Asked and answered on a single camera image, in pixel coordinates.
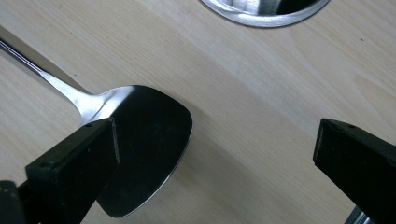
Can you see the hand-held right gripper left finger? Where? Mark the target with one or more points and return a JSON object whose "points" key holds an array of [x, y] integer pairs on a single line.
{"points": [[73, 165]]}

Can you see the stainless steel spatula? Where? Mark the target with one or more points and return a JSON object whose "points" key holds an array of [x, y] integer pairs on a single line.
{"points": [[149, 137]]}

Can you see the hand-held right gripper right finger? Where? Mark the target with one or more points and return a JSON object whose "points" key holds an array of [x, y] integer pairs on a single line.
{"points": [[358, 158]]}

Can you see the stainless steel bowl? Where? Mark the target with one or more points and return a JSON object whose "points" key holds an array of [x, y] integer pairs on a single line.
{"points": [[264, 12]]}

